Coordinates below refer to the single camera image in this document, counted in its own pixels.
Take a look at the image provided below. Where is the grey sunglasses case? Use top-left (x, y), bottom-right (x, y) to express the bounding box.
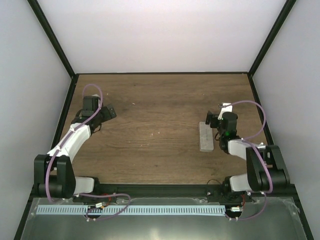
top-left (198, 121), bottom-right (214, 152)

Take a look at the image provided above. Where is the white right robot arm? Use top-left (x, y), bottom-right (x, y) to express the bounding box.
top-left (205, 111), bottom-right (291, 202)

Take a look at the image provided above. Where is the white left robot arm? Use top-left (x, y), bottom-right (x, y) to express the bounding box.
top-left (33, 104), bottom-right (117, 202)

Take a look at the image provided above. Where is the black enclosure frame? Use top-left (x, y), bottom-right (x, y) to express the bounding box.
top-left (14, 0), bottom-right (314, 240)

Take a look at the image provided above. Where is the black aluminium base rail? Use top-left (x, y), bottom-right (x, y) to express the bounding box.
top-left (32, 183), bottom-right (298, 203)

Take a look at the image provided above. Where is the light blue slotted cable duct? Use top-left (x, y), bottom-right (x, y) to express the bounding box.
top-left (36, 205), bottom-right (226, 216)

